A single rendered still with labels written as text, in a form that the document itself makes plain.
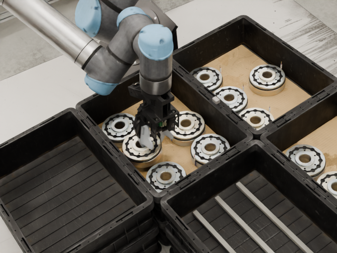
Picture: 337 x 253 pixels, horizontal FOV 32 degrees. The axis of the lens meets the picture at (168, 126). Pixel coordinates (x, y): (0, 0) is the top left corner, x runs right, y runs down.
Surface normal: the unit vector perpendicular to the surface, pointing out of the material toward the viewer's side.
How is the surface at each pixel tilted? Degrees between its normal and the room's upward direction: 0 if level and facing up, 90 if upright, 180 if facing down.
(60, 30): 41
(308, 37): 0
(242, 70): 0
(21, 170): 0
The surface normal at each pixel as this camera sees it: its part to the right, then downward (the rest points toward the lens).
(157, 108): -0.82, 0.39
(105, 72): -0.11, 0.33
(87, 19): -0.73, -0.11
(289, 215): -0.09, -0.67
